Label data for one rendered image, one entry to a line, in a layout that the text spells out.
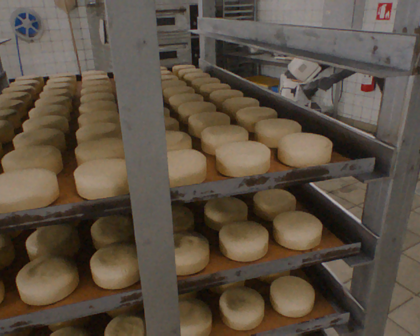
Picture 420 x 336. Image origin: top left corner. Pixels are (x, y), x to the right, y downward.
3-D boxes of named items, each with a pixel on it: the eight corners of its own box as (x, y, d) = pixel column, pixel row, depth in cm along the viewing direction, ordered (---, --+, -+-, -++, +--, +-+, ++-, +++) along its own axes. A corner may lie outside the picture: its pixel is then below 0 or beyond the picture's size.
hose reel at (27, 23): (54, 87, 566) (38, 7, 520) (57, 89, 552) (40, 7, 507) (24, 91, 547) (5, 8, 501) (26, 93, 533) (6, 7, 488)
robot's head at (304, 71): (289, 71, 239) (307, 53, 234) (285, 66, 258) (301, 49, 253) (305, 87, 242) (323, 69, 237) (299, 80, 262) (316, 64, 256)
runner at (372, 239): (191, 109, 92) (190, 97, 91) (201, 108, 93) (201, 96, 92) (350, 267, 36) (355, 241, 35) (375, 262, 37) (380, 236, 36)
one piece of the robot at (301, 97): (294, 103, 233) (298, 85, 229) (293, 101, 238) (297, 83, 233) (310, 105, 233) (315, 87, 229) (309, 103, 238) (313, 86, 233)
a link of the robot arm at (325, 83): (387, 43, 222) (392, 43, 213) (396, 64, 225) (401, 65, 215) (315, 80, 235) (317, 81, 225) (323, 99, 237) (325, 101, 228)
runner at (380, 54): (187, 31, 85) (186, 17, 84) (199, 31, 86) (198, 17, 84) (381, 78, 29) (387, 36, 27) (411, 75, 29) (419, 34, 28)
